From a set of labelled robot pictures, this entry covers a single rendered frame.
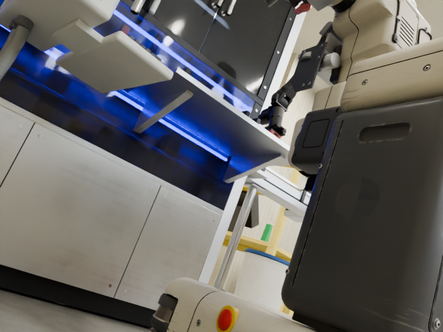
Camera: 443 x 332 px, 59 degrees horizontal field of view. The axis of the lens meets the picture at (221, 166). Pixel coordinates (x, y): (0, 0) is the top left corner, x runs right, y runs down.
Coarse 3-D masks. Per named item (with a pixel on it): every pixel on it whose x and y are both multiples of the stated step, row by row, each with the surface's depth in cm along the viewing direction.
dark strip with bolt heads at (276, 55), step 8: (288, 16) 215; (288, 24) 215; (288, 32) 215; (280, 40) 212; (280, 48) 212; (272, 56) 208; (272, 64) 208; (272, 72) 208; (264, 80) 205; (264, 88) 204; (264, 96) 204; (256, 104) 201; (256, 112) 201
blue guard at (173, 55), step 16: (112, 16) 157; (128, 16) 161; (112, 32) 157; (128, 32) 161; (144, 32) 165; (160, 32) 170; (160, 48) 170; (176, 48) 174; (176, 64) 174; (192, 64) 179; (208, 80) 184; (224, 80) 189; (224, 96) 189; (240, 96) 195
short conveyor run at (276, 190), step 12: (264, 168) 217; (252, 180) 213; (264, 180) 218; (276, 180) 223; (288, 180) 232; (264, 192) 227; (276, 192) 223; (288, 192) 228; (300, 192) 234; (288, 204) 233; (300, 204) 234; (300, 216) 251
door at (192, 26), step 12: (132, 0) 163; (168, 0) 173; (180, 0) 177; (192, 0) 180; (204, 0) 184; (216, 0) 188; (156, 12) 170; (168, 12) 173; (180, 12) 176; (192, 12) 180; (204, 12) 184; (168, 24) 173; (180, 24) 176; (192, 24) 180; (204, 24) 184; (180, 36) 176; (192, 36) 180; (204, 36) 184
